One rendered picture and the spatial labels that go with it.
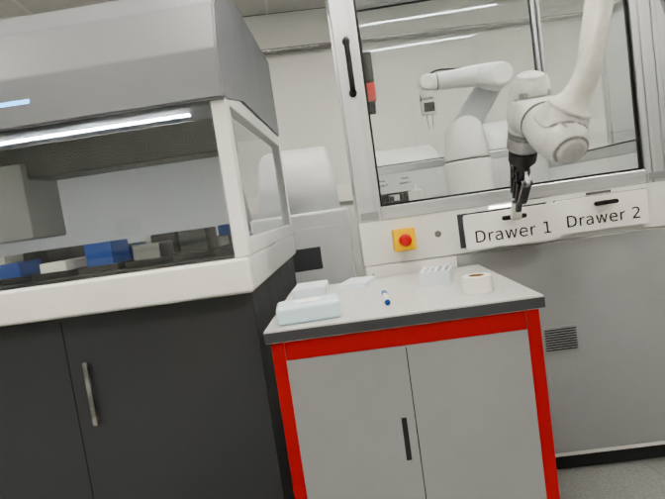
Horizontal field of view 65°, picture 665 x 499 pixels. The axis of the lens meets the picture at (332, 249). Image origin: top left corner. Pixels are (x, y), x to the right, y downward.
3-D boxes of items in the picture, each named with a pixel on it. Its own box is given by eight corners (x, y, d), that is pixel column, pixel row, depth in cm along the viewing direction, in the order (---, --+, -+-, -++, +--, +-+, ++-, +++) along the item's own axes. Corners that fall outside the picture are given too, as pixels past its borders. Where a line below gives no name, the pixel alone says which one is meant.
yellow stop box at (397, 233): (417, 249, 168) (415, 227, 168) (395, 251, 169) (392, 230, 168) (415, 248, 173) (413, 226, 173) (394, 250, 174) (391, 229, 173)
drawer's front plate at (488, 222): (561, 238, 162) (557, 202, 161) (467, 250, 163) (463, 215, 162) (559, 237, 164) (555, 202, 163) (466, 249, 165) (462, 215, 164)
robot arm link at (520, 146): (536, 119, 142) (533, 139, 146) (503, 125, 143) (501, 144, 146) (548, 135, 135) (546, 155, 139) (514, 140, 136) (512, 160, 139)
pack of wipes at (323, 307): (339, 309, 129) (336, 291, 128) (342, 317, 119) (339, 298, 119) (279, 319, 128) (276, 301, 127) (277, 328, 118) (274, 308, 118)
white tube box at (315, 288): (328, 306, 136) (325, 286, 136) (294, 310, 137) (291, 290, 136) (330, 297, 149) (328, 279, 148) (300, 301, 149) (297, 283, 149)
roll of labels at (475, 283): (496, 291, 123) (494, 275, 123) (466, 295, 124) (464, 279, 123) (489, 287, 130) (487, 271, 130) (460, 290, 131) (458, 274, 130)
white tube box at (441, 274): (450, 283, 142) (448, 270, 142) (420, 286, 145) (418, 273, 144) (453, 276, 154) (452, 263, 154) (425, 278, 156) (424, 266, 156)
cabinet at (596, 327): (701, 458, 176) (680, 223, 169) (397, 494, 180) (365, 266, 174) (577, 369, 271) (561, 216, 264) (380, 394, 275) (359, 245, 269)
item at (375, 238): (675, 224, 170) (671, 179, 169) (364, 266, 174) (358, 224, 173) (558, 217, 264) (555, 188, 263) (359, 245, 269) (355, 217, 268)
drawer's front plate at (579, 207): (649, 222, 168) (646, 188, 167) (559, 235, 170) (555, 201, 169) (646, 222, 170) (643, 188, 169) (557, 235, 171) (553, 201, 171)
